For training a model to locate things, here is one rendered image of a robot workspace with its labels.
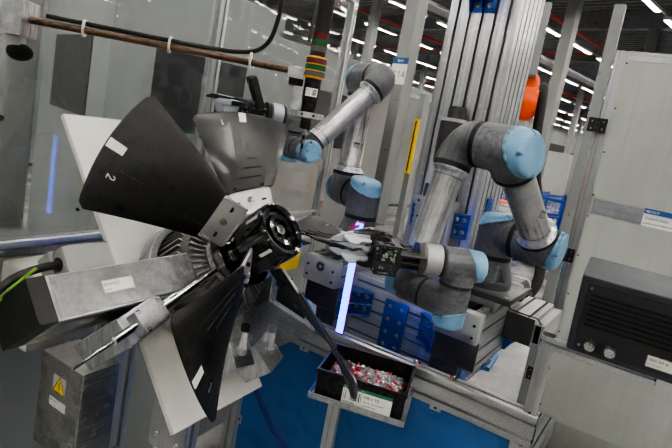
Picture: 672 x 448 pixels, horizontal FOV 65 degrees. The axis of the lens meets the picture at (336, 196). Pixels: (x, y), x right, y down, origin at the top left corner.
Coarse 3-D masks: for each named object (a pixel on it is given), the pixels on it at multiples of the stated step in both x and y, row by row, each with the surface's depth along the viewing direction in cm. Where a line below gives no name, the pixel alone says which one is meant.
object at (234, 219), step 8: (224, 200) 100; (232, 200) 101; (224, 208) 100; (240, 208) 102; (216, 216) 100; (224, 216) 101; (232, 216) 102; (240, 216) 102; (208, 224) 99; (216, 224) 100; (232, 224) 102; (200, 232) 99; (208, 232) 100; (224, 232) 102; (232, 232) 102; (216, 240) 101; (224, 240) 102
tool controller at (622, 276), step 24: (600, 264) 116; (600, 288) 110; (624, 288) 107; (648, 288) 107; (576, 312) 114; (600, 312) 111; (624, 312) 108; (648, 312) 106; (576, 336) 115; (600, 336) 113; (624, 336) 110; (648, 336) 107; (624, 360) 111; (648, 360) 109
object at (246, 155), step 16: (224, 112) 123; (240, 112) 125; (208, 128) 119; (224, 128) 120; (240, 128) 121; (256, 128) 123; (272, 128) 125; (288, 128) 128; (208, 144) 117; (224, 144) 118; (240, 144) 118; (256, 144) 119; (272, 144) 121; (224, 160) 115; (240, 160) 116; (256, 160) 116; (272, 160) 117; (224, 176) 113; (240, 176) 113; (256, 176) 114; (272, 176) 114
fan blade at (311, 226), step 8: (312, 216) 139; (304, 224) 130; (312, 224) 132; (320, 224) 134; (304, 232) 118; (312, 232) 121; (320, 232) 123; (328, 232) 126; (336, 232) 131; (328, 240) 118; (352, 248) 123
